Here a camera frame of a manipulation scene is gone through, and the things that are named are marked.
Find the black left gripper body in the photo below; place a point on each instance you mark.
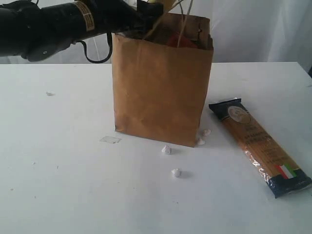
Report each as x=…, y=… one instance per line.
x=116, y=16

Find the yellow millet plastic bottle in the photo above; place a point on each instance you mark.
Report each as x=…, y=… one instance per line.
x=168, y=5

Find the brown pouch with orange label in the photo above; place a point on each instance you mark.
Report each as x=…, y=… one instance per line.
x=184, y=42

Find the black covered left arm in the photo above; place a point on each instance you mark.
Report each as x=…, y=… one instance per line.
x=36, y=34

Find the brown paper bag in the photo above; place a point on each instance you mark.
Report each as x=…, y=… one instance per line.
x=160, y=91

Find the clear tape patch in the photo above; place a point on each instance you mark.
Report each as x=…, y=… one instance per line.
x=110, y=139

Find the white putty lump centre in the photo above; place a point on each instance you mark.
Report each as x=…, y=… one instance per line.
x=167, y=150

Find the white putty lump by carton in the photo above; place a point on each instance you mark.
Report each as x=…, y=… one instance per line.
x=176, y=172

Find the spaghetti packet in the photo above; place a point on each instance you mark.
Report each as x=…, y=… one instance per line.
x=278, y=169

